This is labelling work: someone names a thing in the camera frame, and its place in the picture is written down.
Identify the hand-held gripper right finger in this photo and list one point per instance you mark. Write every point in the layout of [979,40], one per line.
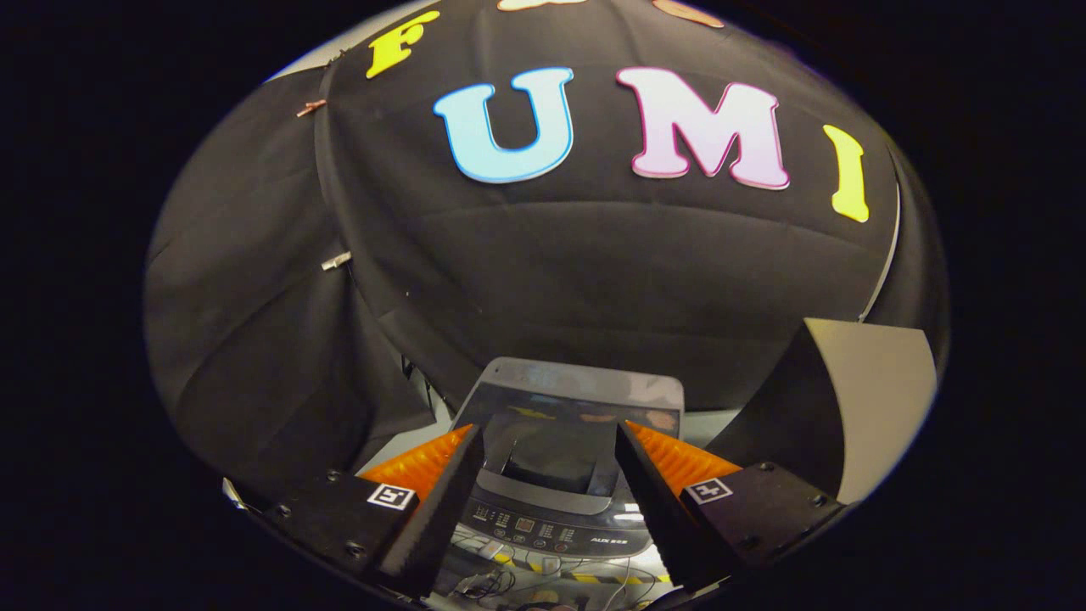
[657,509]

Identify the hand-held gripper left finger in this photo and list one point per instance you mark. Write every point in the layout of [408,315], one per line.
[441,501]

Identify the grey washing machine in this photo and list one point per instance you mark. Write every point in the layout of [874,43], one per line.
[551,536]

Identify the transparent washing machine lid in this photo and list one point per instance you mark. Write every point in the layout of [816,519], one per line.
[585,382]

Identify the black backdrop cloth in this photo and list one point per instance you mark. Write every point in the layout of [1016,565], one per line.
[594,271]

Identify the grey cabinet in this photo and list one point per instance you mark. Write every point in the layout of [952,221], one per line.
[882,399]

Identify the silver cloth clip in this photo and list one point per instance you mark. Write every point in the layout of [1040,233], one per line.
[336,260]

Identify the copper cloth clip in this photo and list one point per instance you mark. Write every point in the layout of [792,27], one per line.
[311,107]

